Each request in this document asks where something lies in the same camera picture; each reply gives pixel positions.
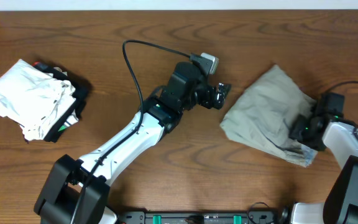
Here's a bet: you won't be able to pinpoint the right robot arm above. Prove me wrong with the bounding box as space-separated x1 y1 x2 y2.
289 93 358 224

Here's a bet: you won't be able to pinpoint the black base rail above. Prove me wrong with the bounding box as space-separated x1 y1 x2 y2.
116 202 290 224

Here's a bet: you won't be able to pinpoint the left black cable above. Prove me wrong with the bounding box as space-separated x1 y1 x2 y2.
70 39 204 224

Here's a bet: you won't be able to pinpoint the white folded garment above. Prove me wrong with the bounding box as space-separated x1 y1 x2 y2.
0 59 78 141

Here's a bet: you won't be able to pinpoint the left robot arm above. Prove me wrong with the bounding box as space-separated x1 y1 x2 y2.
34 60 231 223

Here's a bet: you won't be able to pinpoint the grey-green shorts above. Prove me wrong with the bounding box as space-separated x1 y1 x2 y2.
220 65 317 167

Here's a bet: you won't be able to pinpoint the black folded garment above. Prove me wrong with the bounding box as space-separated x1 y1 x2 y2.
32 61 90 144

